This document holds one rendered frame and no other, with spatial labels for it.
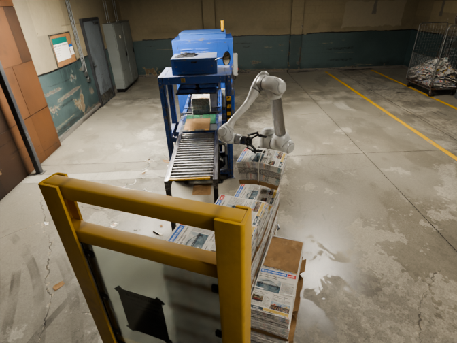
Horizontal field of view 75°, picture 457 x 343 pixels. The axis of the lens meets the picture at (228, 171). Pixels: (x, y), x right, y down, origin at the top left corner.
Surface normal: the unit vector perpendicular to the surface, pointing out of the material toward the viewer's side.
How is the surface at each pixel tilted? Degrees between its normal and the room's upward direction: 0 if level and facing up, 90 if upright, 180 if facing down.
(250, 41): 90
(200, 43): 90
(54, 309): 0
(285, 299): 1
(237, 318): 90
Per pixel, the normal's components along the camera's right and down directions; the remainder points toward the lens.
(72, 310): -0.03, -0.87
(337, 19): 0.03, 0.50
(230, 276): -0.33, 0.48
